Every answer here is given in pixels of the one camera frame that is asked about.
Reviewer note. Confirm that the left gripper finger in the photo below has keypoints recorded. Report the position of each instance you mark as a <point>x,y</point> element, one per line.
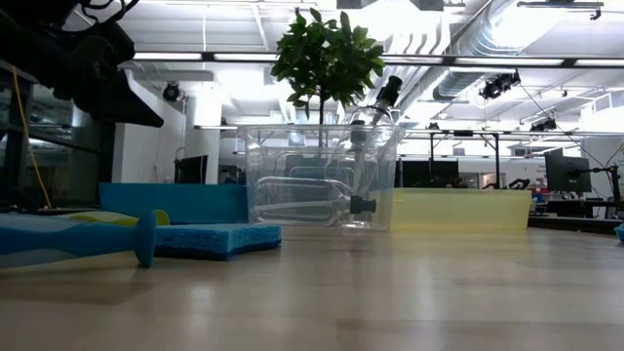
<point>122,109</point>

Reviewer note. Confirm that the yellow-green dish brush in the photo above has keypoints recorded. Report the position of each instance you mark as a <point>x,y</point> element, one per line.
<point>117,218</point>

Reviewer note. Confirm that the blue dish brush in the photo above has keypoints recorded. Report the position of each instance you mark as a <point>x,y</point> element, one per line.
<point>73,239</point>
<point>620,233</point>

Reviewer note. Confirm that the light blue sponge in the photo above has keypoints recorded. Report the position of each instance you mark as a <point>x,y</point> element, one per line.
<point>219,241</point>

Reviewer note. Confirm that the clear pump bottle black top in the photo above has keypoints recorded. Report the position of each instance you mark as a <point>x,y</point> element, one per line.
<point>358,137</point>
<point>390,90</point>
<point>363,205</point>

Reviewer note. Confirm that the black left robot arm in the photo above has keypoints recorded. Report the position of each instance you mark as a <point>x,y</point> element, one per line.
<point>39,44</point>

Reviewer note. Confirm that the long ceiling light strip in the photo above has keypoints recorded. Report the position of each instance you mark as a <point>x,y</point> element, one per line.
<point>195,56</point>
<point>507,62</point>

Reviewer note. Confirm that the black computer monitor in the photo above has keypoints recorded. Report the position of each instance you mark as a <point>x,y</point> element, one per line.
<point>191,169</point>
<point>568,173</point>

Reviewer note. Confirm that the teal plastic bin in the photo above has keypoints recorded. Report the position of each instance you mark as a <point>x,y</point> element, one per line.
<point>185,202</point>

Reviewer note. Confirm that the clear plastic bin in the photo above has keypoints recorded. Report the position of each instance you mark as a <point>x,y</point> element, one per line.
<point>273,156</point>

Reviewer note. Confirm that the green plant in black pot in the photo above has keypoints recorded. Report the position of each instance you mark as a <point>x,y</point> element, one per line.
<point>326,58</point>

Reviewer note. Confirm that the black wide screen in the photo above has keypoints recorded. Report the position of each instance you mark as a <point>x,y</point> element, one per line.
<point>429,174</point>

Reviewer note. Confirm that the yellow plastic bin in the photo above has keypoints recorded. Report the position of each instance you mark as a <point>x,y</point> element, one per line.
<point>463,209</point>

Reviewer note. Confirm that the black ceiling-mounted camera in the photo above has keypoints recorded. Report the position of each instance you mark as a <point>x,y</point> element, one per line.
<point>543,125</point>
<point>497,87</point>
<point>171,91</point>

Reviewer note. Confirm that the silver ceiling air duct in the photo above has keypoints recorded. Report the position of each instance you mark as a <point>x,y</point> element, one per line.
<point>463,53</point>

